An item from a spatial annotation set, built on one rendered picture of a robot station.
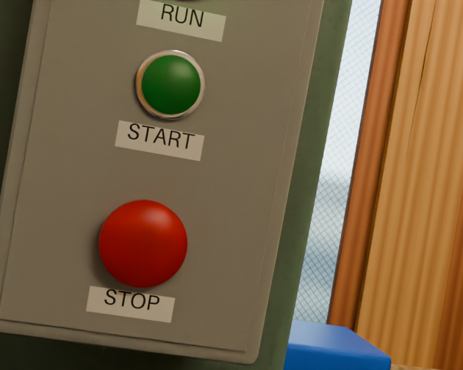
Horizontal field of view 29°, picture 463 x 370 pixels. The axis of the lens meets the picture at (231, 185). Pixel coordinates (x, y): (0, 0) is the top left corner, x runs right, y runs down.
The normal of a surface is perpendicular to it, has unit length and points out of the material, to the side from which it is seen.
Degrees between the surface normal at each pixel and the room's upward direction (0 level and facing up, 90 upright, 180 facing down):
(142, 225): 81
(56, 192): 90
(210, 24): 90
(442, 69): 87
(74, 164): 90
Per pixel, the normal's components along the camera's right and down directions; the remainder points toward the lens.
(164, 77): 0.15, 0.04
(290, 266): 0.43, 0.13
